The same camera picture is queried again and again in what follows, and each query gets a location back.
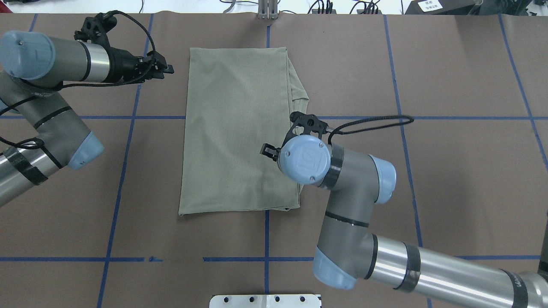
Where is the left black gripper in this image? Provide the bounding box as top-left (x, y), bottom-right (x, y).
top-left (107, 47), bottom-right (174, 84)

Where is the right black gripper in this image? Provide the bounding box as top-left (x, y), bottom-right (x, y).
top-left (260, 143), bottom-right (281, 162)

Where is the olive green long-sleeve shirt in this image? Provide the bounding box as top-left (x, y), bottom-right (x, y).
top-left (178, 47), bottom-right (309, 216)

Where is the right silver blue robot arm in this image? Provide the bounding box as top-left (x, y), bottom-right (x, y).
top-left (269, 135), bottom-right (547, 308)

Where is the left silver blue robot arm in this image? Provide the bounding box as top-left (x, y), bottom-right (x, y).
top-left (1, 26), bottom-right (174, 205)

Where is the black box with label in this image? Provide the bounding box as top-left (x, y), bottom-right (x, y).
top-left (404, 0), bottom-right (483, 15)

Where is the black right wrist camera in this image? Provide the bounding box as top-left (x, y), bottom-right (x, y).
top-left (282, 111), bottom-right (328, 146)

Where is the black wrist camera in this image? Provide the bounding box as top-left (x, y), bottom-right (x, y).
top-left (282, 111), bottom-right (328, 146)
top-left (74, 12), bottom-right (117, 47)

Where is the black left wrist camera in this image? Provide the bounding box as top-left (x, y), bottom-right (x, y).
top-left (74, 12), bottom-right (117, 47)

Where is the aluminium frame post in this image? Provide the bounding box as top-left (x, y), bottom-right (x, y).
top-left (257, 0), bottom-right (279, 20)

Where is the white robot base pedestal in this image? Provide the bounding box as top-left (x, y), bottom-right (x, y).
top-left (209, 294), bottom-right (322, 308)

